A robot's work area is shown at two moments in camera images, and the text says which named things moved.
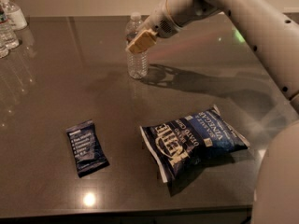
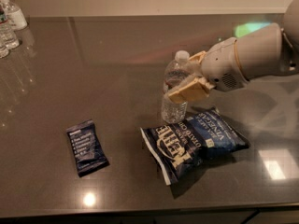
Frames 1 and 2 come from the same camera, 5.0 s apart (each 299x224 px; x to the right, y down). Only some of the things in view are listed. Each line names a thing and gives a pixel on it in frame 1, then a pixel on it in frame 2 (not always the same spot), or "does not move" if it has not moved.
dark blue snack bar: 88,153 does not move
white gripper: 158,20 → 220,63
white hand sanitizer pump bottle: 16,19 does not move
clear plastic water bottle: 137,62 → 177,72
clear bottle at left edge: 4,49 does not move
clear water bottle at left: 8,40 does not move
